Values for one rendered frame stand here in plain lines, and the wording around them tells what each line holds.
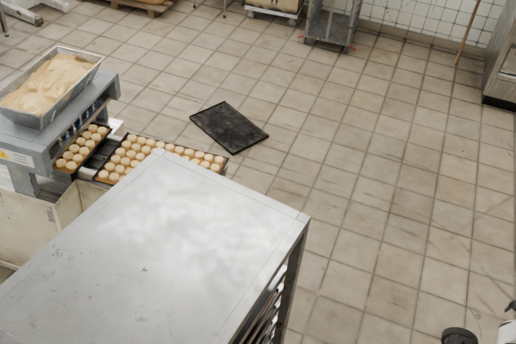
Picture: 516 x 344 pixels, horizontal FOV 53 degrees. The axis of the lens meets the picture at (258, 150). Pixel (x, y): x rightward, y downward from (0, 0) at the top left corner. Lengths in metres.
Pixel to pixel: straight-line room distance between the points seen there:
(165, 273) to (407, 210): 3.03
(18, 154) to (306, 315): 1.88
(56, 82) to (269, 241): 1.76
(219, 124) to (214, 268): 3.32
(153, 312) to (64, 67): 1.90
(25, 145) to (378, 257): 2.33
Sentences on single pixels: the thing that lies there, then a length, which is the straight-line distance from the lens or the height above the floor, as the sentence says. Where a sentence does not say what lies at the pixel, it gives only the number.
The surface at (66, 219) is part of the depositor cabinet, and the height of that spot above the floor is 0.66.
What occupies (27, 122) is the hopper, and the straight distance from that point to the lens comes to 2.64.
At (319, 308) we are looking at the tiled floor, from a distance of 3.35.
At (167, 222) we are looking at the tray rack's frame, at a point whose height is 1.82.
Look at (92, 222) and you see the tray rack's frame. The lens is 1.32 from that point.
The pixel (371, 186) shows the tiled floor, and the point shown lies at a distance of 4.15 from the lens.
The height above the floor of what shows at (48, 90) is 1.28.
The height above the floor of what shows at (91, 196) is 0.74.
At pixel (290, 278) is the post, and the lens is 1.50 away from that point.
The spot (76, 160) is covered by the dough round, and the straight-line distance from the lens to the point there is 2.85.
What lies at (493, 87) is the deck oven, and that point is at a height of 0.23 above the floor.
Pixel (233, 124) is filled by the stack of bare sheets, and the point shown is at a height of 0.02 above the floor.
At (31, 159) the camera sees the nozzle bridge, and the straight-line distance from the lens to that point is 2.60.
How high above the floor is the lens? 2.80
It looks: 41 degrees down
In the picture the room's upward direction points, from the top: 6 degrees clockwise
